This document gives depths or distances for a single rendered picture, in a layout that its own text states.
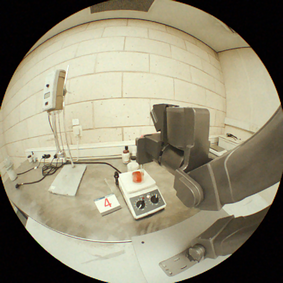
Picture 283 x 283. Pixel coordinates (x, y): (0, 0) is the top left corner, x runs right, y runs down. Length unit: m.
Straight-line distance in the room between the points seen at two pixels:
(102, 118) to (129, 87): 0.31
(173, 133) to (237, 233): 0.18
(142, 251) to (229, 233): 0.22
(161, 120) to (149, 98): 0.64
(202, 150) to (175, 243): 0.27
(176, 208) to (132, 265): 0.29
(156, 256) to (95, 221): 0.24
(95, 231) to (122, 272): 0.18
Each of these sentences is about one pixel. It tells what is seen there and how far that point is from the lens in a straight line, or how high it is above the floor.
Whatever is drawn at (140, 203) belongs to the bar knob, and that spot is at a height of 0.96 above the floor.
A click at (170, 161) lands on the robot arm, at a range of 0.17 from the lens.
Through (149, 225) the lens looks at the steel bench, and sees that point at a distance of 0.38.
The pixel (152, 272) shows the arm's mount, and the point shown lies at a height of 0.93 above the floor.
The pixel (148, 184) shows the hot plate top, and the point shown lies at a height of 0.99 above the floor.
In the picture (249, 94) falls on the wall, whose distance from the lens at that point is 1.58.
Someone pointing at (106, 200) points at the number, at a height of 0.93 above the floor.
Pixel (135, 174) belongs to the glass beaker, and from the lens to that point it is 0.35.
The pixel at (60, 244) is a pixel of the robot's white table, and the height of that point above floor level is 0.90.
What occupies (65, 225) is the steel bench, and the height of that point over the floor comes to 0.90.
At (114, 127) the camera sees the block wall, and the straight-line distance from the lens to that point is 0.78.
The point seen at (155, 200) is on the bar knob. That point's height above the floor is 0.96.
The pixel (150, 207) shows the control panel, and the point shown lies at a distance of 0.37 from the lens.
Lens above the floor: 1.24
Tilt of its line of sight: 17 degrees down
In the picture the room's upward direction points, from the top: straight up
